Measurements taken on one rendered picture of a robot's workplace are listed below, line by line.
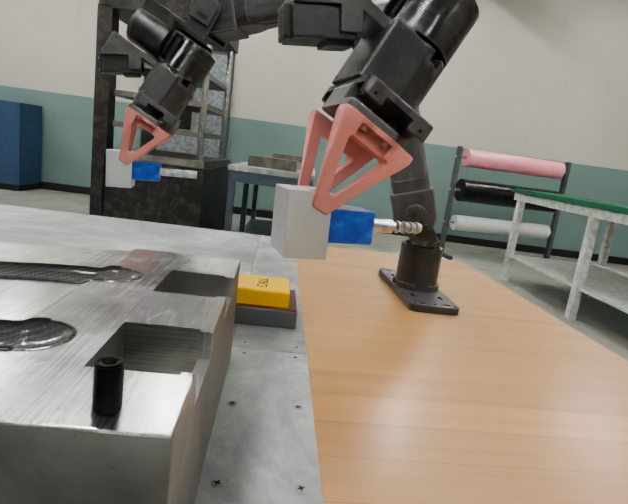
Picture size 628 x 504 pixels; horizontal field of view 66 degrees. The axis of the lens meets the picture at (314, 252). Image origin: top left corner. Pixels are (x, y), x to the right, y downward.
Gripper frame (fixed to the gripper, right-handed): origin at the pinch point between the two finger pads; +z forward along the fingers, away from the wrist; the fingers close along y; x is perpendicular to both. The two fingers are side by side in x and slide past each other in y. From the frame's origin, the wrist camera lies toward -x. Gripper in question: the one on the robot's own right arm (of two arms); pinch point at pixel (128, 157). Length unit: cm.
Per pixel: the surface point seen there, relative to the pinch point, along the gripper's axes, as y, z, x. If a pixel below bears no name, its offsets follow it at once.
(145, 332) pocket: 55, 2, 10
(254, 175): -315, -11, 59
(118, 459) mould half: 65, 2, 10
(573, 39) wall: -506, -396, 326
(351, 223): 43.0, -9.7, 20.3
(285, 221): 43.4, -6.9, 15.6
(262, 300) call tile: 30.6, 2.0, 21.5
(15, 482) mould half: 64, 5, 8
